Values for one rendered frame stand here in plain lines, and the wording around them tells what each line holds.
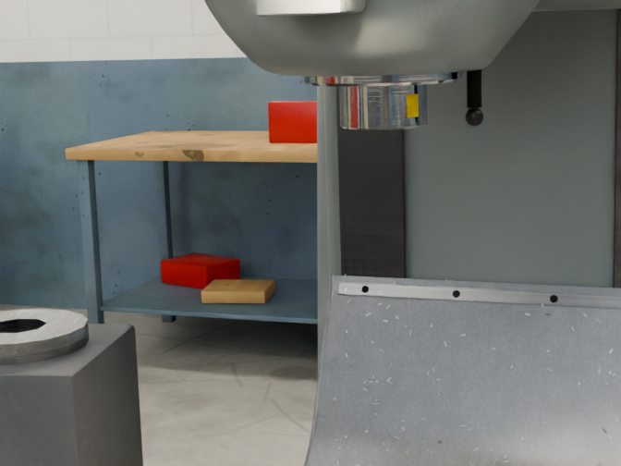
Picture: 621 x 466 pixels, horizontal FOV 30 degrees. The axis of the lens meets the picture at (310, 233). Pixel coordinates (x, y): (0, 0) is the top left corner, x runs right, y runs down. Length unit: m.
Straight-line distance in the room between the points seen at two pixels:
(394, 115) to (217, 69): 4.66
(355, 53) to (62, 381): 0.28
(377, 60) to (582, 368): 0.50
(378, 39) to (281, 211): 4.68
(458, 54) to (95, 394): 0.32
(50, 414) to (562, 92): 0.51
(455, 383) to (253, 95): 4.25
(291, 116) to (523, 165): 3.56
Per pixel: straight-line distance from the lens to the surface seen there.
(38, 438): 0.72
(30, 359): 0.73
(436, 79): 0.60
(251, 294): 4.69
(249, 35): 0.57
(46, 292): 5.87
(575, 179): 1.00
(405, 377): 1.02
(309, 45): 0.55
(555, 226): 1.00
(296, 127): 4.53
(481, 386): 1.00
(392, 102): 0.61
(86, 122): 5.60
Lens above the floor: 1.34
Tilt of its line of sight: 10 degrees down
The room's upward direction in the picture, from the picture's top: 2 degrees counter-clockwise
